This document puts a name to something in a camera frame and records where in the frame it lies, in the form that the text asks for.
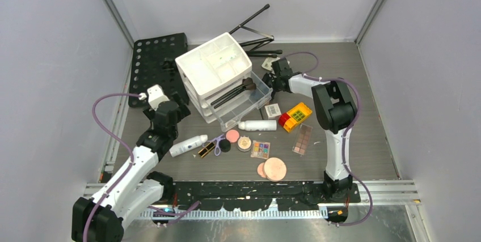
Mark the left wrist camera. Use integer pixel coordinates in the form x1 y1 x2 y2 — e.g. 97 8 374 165
139 84 169 111

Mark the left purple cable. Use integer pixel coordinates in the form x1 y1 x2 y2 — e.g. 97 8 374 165
82 93 202 242

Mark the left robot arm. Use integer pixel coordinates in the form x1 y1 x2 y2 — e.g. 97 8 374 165
71 99 191 241

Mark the small white bottle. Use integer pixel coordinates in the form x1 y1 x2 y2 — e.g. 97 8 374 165
238 120 277 131

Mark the black round jar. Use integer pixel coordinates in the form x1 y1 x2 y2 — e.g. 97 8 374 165
218 139 231 152

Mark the small pink powder puff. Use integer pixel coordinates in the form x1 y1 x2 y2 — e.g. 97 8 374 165
257 163 266 178

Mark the white sachet packet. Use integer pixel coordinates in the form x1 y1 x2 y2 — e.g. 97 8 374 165
261 57 278 71

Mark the white barcode packet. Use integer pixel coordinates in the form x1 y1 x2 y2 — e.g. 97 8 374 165
264 103 282 120

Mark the beige powder jar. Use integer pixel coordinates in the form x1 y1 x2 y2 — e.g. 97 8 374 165
237 136 252 152

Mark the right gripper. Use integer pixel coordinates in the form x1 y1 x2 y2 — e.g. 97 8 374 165
250 73 281 101

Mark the purple eyelash curler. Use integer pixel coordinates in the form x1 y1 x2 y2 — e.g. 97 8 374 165
202 134 225 156

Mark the black music stand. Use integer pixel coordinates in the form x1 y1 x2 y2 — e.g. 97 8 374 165
128 4 282 102

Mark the pink round compact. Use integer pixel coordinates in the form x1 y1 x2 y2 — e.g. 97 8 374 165
225 129 240 143

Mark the black makeup brush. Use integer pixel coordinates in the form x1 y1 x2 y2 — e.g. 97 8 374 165
210 77 254 106
213 83 256 109

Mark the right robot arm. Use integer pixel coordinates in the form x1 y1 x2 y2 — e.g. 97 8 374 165
263 58 358 203

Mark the white plastic drawer organizer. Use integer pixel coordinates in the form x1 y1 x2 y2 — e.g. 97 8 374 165
175 32 273 131

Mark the black gold lipstick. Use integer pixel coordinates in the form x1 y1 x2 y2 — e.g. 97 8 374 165
198 145 214 158

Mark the purple cable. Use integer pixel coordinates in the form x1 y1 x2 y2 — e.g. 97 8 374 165
82 93 202 242
280 52 373 227

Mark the nude eyeshadow palette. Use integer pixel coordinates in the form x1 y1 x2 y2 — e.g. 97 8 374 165
292 124 313 155

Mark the large white spray bottle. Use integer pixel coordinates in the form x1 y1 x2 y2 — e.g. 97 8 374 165
169 134 208 158

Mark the yellow red toy block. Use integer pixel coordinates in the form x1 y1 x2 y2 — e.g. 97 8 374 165
278 102 313 133

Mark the large round powder compact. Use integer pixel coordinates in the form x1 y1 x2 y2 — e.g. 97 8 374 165
263 158 287 182

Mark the colorful eyeshadow palette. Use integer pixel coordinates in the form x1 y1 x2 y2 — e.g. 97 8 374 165
250 141 271 160

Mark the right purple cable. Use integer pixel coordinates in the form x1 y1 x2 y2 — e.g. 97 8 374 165
280 52 373 227

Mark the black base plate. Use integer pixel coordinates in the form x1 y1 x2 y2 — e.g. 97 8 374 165
156 181 361 211

